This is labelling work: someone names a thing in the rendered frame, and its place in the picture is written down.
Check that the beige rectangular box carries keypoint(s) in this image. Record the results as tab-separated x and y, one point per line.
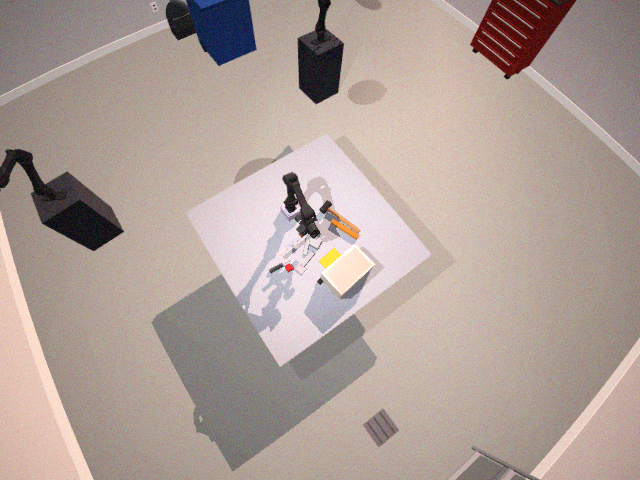
343	272

